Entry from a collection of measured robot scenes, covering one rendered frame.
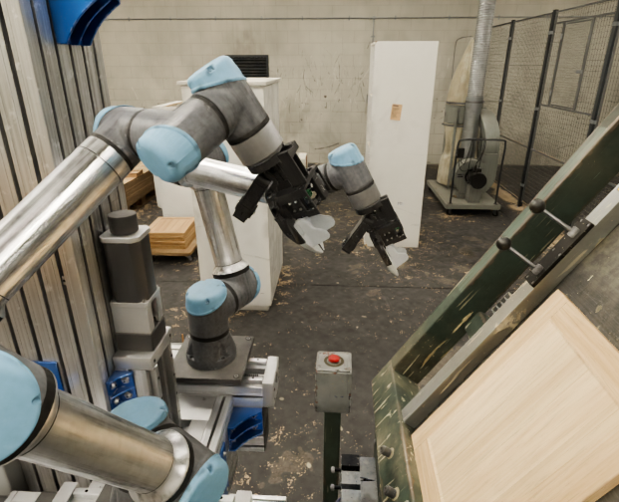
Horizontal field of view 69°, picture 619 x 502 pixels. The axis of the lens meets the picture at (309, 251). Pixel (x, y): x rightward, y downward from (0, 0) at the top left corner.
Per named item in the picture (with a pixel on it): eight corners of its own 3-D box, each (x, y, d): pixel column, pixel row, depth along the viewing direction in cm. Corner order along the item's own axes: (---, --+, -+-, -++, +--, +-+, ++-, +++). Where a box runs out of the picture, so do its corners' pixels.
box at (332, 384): (317, 390, 166) (317, 350, 159) (349, 392, 166) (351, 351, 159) (315, 413, 155) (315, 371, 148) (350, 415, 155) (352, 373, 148)
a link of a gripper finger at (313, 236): (340, 258, 78) (313, 218, 74) (311, 264, 82) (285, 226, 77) (344, 246, 81) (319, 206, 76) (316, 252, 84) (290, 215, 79)
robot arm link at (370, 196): (346, 199, 109) (347, 190, 116) (355, 215, 110) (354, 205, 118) (375, 185, 107) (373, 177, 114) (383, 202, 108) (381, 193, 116)
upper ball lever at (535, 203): (572, 241, 111) (525, 207, 115) (584, 229, 109) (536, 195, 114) (572, 242, 107) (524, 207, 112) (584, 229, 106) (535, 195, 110)
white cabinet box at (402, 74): (361, 227, 553) (370, 43, 474) (410, 228, 550) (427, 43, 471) (364, 246, 497) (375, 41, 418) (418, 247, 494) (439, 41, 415)
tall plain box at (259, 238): (225, 265, 450) (210, 77, 382) (285, 267, 446) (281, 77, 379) (199, 311, 367) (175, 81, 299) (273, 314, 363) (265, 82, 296)
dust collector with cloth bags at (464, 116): (426, 189, 721) (441, 37, 636) (470, 189, 717) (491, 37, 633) (445, 216, 594) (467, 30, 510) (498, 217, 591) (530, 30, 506)
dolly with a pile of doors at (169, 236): (161, 241, 510) (158, 215, 498) (207, 242, 507) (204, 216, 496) (141, 264, 453) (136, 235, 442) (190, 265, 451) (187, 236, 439)
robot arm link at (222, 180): (133, 141, 117) (296, 177, 97) (163, 135, 126) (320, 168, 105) (137, 184, 122) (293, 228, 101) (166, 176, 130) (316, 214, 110)
